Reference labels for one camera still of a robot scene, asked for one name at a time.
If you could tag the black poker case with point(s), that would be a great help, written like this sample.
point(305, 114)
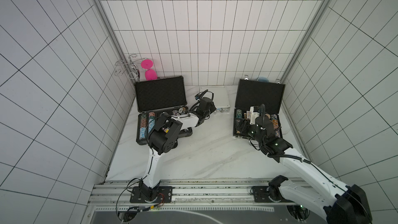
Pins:
point(157, 96)
point(253, 93)

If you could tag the left black poker case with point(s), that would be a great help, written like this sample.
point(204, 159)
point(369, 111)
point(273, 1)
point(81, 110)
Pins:
point(157, 96)

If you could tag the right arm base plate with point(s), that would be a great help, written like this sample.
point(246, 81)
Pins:
point(261, 194)

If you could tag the blue round object behind case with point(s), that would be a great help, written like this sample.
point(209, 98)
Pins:
point(263, 79)

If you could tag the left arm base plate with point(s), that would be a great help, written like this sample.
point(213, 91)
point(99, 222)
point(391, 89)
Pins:
point(159, 194)

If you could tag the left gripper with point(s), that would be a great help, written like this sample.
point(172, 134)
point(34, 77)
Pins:
point(213, 108)

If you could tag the silver poker case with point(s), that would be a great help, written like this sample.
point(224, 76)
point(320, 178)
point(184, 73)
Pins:
point(220, 99)

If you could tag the aluminium mounting rail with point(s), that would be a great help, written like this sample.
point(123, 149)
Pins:
point(115, 195)

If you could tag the right black poker case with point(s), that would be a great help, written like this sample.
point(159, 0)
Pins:
point(253, 93)

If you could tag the chrome wire wall rack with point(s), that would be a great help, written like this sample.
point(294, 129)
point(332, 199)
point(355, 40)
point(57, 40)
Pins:
point(129, 67)

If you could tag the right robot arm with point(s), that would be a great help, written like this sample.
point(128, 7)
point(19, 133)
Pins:
point(329, 198)

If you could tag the pink hourglass object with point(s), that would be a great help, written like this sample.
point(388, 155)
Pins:
point(150, 73)

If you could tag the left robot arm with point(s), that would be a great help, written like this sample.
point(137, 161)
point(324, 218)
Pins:
point(163, 137)

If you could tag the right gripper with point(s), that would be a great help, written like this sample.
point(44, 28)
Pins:
point(259, 124)

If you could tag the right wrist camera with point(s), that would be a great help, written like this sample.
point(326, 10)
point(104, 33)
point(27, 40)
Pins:
point(254, 113)

